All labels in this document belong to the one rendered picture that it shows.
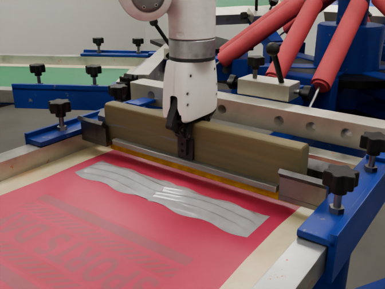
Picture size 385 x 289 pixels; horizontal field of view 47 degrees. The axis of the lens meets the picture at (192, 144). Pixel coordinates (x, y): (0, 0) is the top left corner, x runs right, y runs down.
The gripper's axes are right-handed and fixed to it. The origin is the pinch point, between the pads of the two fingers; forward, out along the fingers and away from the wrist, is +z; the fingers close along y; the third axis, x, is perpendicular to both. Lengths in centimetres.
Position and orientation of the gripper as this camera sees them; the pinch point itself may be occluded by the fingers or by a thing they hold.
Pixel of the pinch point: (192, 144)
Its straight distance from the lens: 76.5
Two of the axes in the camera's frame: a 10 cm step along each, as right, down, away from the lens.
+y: -5.9, 2.9, -7.5
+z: 0.0, 9.3, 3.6
